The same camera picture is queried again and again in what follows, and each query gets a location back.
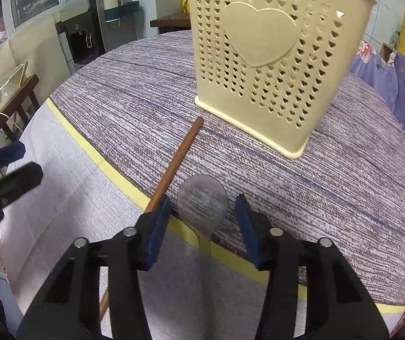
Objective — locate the purple striped tablecloth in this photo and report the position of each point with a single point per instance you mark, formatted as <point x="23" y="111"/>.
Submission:
<point x="107" y="134"/>

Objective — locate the water dispenser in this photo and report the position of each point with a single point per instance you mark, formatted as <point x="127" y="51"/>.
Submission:
<point x="91" y="31"/>

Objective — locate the wooden stool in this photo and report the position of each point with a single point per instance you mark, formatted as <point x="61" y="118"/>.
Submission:
<point x="14" y="105"/>

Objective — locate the beige plastic utensil holder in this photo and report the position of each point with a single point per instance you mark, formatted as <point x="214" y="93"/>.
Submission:
<point x="272" y="67"/>

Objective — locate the yellow mug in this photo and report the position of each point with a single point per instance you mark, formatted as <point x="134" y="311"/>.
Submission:
<point x="185" y="6"/>

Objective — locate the reddish brown wooden chopstick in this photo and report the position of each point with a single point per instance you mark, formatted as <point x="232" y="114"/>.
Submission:
<point x="160" y="191"/>

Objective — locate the dark wooden counter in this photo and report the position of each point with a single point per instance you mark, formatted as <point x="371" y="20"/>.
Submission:
<point x="170" y="23"/>

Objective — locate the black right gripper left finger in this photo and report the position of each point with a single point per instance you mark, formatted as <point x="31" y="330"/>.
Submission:
<point x="67" y="304"/>

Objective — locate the dull grey metal spoon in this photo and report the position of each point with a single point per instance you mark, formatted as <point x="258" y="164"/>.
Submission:
<point x="202" y="204"/>

